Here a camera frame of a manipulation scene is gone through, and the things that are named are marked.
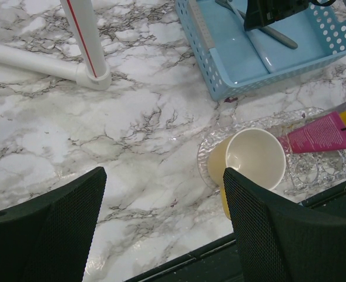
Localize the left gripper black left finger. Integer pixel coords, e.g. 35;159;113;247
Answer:
0;167;107;281

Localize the blue plastic basket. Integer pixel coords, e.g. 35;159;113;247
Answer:
175;1;346;100

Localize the yellow mug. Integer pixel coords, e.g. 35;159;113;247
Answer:
207;128;286;219

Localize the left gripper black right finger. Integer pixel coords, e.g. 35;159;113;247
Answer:
222;167;346;282

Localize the light blue toothbrush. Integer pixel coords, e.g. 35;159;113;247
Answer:
227;1;276;73

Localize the white pvc pipe frame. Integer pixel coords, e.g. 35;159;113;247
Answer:
0;0;112;91

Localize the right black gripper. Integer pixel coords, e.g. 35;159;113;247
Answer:
244;0;308;31

